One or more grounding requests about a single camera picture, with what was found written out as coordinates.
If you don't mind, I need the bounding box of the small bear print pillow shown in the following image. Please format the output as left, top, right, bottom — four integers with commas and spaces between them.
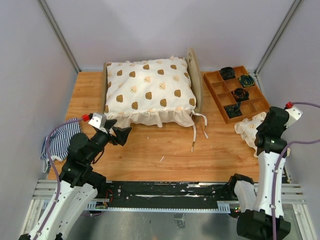
234, 112, 287, 158

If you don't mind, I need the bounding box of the left aluminium frame post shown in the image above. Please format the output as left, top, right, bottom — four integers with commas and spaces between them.
36, 0, 81, 74

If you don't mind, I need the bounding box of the right aluminium frame post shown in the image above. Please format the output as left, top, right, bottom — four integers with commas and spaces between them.
254, 0, 304, 75

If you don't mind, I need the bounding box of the green black rolled sock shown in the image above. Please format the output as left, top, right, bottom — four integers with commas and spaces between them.
238, 74, 255, 88

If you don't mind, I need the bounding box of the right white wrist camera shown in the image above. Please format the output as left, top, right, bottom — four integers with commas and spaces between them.
284, 101, 303, 129

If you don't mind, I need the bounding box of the striped blue white cloth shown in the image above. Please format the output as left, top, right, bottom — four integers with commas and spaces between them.
40, 118, 82, 173

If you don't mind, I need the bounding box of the aluminium frame post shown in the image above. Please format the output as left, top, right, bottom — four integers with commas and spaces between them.
254, 0, 304, 75
36, 0, 81, 74

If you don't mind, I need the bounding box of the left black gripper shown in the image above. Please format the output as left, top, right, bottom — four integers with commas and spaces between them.
85, 119, 132, 163

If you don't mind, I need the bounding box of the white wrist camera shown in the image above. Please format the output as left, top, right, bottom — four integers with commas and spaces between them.
284, 101, 303, 129
88, 112, 107, 133

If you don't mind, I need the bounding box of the white slotted cable duct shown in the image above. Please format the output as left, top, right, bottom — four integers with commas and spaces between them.
84, 197, 231, 213

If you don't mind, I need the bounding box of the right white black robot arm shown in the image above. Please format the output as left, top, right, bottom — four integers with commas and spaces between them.
226, 106, 291, 240

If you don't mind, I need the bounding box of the wooden pet bed frame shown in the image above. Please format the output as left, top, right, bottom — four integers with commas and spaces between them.
101, 47, 204, 123

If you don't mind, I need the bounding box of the black orange rolled sock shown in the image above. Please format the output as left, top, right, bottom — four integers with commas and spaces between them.
231, 88, 250, 103

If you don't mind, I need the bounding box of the black rolled sock back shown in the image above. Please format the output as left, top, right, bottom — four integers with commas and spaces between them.
219, 66, 236, 81

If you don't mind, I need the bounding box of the bear print bed cushion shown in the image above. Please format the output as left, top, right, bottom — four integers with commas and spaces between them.
102, 55, 209, 153

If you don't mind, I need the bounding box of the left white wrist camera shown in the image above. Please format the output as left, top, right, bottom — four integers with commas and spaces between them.
88, 112, 107, 133

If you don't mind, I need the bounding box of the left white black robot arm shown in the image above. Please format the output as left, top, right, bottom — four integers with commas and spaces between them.
19, 115, 132, 240

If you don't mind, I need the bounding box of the dark green rolled sock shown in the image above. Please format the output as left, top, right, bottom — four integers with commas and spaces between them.
224, 102, 242, 119

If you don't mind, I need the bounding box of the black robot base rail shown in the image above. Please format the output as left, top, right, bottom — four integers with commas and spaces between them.
95, 181, 238, 206

